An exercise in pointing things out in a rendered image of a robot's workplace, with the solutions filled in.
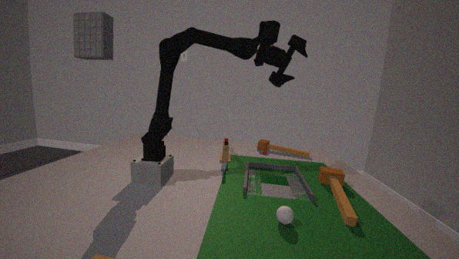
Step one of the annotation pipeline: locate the green rectangular mat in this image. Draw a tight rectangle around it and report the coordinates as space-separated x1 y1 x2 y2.
197 155 431 259

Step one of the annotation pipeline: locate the white golf ball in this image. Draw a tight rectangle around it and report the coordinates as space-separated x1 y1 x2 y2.
276 206 294 224

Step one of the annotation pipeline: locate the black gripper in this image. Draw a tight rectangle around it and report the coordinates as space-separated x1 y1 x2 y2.
268 35 308 88

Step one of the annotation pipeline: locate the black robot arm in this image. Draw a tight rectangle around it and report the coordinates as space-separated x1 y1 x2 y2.
141 21 285 162

